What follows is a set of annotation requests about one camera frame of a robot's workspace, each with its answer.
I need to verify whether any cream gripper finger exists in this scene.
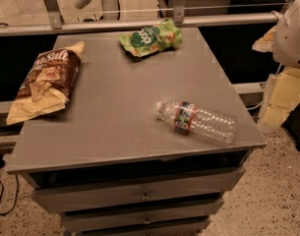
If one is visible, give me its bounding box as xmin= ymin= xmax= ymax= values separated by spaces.
xmin=260 ymin=67 xmax=300 ymax=127

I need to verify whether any green rice chip bag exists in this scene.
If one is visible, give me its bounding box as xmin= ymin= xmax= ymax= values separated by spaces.
xmin=119 ymin=19 xmax=183 ymax=57

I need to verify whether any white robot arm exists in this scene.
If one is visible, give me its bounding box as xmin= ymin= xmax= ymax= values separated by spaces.
xmin=260 ymin=0 xmax=300 ymax=127

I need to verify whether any clear plastic water bottle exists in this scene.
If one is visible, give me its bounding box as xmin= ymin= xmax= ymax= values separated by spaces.
xmin=155 ymin=100 xmax=237 ymax=143

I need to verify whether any brown tortilla chip bag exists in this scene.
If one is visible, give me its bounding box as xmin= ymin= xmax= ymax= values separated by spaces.
xmin=6 ymin=41 xmax=85 ymax=125

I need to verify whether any grey drawer cabinet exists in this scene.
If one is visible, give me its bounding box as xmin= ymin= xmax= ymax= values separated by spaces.
xmin=7 ymin=28 xmax=266 ymax=236

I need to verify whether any white cable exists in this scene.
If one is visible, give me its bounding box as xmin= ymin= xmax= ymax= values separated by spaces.
xmin=246 ymin=98 xmax=266 ymax=112

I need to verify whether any grey metal rail frame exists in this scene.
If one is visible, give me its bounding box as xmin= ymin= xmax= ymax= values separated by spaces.
xmin=0 ymin=0 xmax=278 ymax=36

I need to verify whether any black floor cable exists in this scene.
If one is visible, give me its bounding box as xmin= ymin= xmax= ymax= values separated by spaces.
xmin=0 ymin=153 xmax=20 ymax=216

